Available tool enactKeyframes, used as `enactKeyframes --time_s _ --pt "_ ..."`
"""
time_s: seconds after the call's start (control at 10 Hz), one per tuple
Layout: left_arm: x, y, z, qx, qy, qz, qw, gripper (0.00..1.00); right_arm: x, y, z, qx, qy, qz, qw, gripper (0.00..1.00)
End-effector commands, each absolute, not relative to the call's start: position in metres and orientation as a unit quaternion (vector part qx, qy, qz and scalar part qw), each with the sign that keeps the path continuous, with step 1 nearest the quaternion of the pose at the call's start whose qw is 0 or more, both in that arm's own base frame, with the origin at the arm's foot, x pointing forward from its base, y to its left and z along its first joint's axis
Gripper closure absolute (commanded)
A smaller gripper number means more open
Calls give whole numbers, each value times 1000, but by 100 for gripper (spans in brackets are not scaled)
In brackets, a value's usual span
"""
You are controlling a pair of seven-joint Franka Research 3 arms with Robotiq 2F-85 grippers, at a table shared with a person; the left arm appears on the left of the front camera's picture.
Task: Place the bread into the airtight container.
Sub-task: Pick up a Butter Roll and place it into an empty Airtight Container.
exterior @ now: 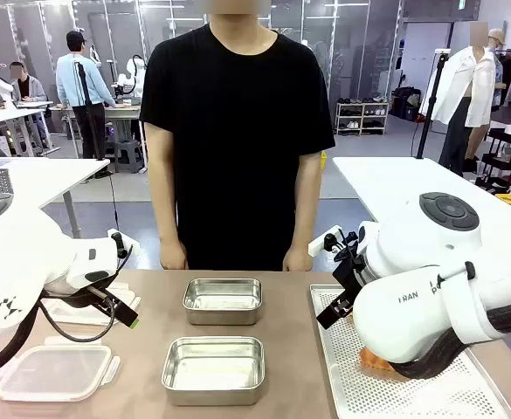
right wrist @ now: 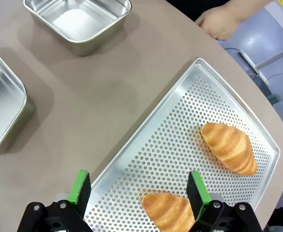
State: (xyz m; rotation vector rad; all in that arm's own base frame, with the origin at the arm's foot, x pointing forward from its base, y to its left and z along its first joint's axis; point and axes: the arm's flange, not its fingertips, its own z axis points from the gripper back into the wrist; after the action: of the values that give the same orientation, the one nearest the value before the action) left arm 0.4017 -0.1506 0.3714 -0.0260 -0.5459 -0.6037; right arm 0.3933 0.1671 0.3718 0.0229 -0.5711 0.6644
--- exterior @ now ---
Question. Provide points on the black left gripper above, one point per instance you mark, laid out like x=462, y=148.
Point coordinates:
x=103, y=297

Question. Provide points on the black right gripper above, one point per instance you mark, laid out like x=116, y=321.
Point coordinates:
x=351, y=272

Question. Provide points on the clear plastic clip lid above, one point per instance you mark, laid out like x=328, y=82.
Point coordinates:
x=54, y=373
x=126, y=301

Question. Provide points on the steel rectangular container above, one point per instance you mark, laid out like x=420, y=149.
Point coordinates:
x=223, y=301
x=214, y=371

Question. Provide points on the person's right forearm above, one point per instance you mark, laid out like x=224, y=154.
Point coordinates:
x=167, y=214

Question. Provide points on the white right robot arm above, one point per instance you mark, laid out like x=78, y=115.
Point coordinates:
x=430, y=279

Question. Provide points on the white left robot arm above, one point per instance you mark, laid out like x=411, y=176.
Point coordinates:
x=23, y=257

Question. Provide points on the person's left forearm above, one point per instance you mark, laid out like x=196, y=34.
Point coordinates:
x=304, y=222

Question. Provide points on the person's left hand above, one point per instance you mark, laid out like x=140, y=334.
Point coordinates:
x=298, y=260

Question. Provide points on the person's right hand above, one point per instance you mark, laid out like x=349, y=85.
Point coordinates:
x=173, y=257

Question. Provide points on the perforated metal baking tray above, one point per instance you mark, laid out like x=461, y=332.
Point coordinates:
x=351, y=384

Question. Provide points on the white side table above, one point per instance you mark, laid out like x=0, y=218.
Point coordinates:
x=54, y=176
x=381, y=187

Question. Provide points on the yellow plastic basket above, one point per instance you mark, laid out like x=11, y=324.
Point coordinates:
x=323, y=160

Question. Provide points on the grey plastic step stool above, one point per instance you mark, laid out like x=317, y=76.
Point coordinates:
x=126, y=155

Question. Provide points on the white shoe rack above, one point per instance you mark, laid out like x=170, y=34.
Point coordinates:
x=362, y=118

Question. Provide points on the person in black t-shirt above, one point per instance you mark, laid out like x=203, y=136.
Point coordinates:
x=237, y=131

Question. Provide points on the black bag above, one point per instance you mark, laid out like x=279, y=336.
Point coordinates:
x=407, y=102

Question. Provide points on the black rolling cart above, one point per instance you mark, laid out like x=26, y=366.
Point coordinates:
x=499, y=157

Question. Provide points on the background work desk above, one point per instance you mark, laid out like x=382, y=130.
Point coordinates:
x=10, y=118

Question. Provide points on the person in blue sweater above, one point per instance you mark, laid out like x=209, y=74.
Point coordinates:
x=80, y=87

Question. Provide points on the seated person in grey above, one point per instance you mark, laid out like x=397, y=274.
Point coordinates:
x=28, y=89

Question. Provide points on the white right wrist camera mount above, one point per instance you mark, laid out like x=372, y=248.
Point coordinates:
x=322, y=242

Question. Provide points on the black camera tripod pole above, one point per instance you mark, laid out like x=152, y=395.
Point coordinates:
x=90, y=122
x=430, y=105

